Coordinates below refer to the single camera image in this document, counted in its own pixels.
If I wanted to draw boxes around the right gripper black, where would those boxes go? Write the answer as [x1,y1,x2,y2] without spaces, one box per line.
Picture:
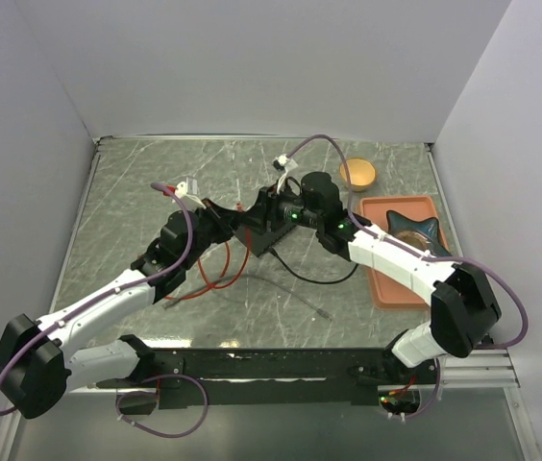
[235,179,322,235]

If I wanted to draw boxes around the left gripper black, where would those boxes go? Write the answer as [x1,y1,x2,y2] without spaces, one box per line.
[181,197,244,270]

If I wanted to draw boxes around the black network switch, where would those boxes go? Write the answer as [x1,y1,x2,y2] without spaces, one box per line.
[232,217,296,257]

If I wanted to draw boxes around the black ethernet cable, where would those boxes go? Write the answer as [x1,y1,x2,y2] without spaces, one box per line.
[270,247,359,285]

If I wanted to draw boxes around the red ethernet cable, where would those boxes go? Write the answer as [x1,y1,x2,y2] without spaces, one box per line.
[174,201,253,302]

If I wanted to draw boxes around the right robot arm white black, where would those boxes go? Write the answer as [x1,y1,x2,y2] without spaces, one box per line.
[241,172,501,383]

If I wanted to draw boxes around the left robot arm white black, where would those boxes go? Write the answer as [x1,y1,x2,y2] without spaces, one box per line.
[0,201,245,419]

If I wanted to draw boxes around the yellow ceramic bowl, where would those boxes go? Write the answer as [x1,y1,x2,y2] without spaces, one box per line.
[339,158,378,192]

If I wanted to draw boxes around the salmon pink tray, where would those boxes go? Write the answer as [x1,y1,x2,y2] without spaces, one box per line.
[357,196,449,310]

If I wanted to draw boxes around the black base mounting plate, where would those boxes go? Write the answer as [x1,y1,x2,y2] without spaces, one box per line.
[98,348,437,409]

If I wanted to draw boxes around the blue star-shaped dish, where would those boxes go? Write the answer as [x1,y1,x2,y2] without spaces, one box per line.
[386,210,451,257]

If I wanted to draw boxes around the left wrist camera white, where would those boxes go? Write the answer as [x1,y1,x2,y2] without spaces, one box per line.
[166,177,205,210]

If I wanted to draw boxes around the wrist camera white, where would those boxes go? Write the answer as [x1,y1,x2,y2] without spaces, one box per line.
[166,177,205,210]
[273,155,298,193]

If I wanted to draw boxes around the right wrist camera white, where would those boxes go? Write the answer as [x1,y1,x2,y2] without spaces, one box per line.
[273,155,298,193]

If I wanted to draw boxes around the grey ethernet cable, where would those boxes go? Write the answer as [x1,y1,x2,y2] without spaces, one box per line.
[162,274,334,322]

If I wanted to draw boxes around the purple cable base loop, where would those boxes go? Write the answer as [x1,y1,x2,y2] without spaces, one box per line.
[114,373,209,439]

